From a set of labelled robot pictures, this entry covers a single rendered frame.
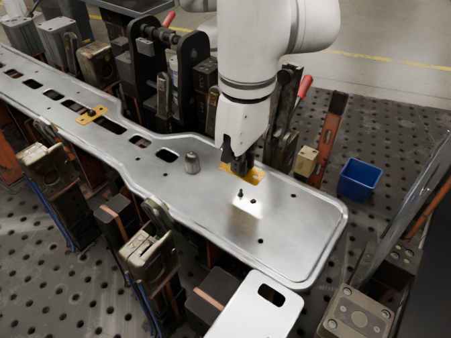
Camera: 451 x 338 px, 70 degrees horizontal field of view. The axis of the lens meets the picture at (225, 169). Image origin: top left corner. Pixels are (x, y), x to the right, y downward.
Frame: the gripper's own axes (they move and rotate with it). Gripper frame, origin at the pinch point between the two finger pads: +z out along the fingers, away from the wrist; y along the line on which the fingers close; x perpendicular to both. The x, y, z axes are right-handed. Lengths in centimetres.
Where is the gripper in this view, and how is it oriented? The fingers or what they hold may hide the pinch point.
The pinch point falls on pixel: (242, 161)
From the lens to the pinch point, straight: 59.0
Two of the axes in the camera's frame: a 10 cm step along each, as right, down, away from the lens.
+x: 8.2, 4.2, -4.0
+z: 0.0, 7.0, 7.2
